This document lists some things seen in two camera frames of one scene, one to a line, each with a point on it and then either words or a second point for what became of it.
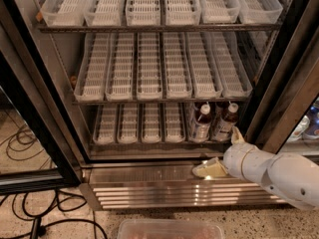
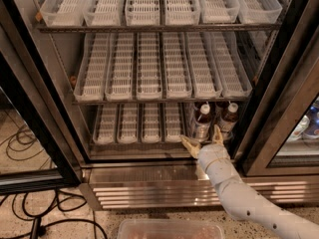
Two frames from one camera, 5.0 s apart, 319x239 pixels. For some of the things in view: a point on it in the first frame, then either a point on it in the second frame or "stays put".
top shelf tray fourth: x=182 y=5 stays put
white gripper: x=233 y=160 -> x=212 y=153
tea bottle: x=227 y=121 stays put
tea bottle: x=202 y=124 stays put
